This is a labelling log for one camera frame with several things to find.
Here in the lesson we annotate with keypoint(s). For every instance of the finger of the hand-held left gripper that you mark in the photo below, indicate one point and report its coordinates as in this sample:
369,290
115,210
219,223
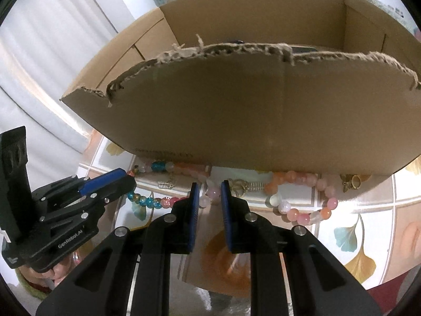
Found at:
102,179
115,189

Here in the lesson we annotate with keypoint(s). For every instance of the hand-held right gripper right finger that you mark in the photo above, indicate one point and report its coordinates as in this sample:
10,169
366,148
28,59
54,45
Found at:
226,217

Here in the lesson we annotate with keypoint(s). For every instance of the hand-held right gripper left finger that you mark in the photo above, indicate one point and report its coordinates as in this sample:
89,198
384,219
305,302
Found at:
194,217

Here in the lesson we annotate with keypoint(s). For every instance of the brown cardboard box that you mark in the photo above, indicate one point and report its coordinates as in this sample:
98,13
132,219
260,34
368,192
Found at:
246,112

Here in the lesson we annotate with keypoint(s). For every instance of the person's left hand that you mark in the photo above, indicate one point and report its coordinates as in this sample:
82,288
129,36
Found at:
62,271

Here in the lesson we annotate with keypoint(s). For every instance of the white curtain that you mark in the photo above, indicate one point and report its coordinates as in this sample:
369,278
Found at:
49,56

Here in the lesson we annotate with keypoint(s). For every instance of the ginkgo leaf patterned tablecloth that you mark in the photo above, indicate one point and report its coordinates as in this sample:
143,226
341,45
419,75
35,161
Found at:
361,204

